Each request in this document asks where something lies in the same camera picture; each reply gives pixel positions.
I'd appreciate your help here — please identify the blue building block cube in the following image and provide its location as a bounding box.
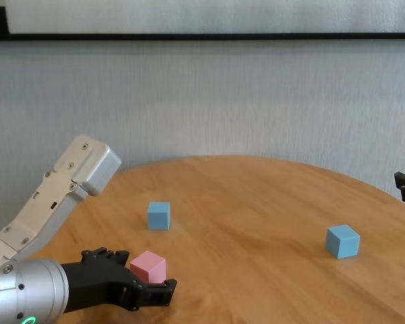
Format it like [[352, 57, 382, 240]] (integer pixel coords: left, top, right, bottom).
[[325, 224, 361, 260], [146, 201, 171, 232]]

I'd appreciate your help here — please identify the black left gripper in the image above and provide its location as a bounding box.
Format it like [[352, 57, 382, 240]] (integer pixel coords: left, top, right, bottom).
[[60, 247, 178, 313]]

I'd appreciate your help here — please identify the pink building block cube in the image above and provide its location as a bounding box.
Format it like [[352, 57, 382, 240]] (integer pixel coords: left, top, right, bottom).
[[130, 250, 167, 284]]

